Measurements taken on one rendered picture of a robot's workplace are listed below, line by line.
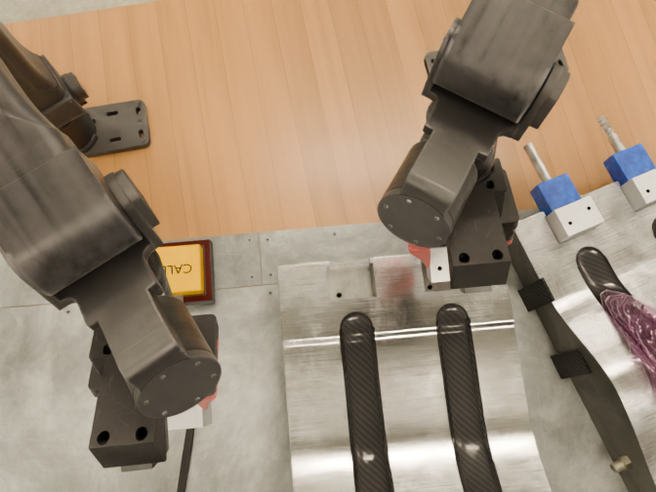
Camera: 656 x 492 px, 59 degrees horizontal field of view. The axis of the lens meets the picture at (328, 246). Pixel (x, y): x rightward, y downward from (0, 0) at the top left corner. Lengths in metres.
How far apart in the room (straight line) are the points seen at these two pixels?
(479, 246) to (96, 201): 0.27
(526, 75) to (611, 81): 0.56
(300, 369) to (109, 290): 0.30
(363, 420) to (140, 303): 0.34
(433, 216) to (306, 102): 0.46
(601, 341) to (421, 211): 0.37
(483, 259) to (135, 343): 0.25
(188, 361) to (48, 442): 0.44
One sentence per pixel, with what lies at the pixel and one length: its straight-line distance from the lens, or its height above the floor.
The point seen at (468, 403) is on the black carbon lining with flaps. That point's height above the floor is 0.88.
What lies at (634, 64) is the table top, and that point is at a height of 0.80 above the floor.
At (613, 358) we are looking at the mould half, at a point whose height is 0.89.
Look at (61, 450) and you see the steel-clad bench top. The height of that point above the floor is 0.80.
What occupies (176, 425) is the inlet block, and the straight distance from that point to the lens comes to 0.59.
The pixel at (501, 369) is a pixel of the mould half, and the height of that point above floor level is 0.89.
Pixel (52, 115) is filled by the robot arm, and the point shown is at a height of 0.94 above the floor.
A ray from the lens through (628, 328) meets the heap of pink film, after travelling 0.74.
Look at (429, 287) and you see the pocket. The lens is 0.71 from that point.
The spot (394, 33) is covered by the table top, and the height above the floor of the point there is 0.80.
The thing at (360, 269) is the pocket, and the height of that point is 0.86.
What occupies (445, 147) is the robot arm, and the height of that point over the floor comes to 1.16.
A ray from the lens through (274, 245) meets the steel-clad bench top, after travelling 0.76.
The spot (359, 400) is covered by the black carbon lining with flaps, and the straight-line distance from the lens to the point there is 0.65.
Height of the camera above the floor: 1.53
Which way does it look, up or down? 74 degrees down
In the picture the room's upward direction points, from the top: 5 degrees clockwise
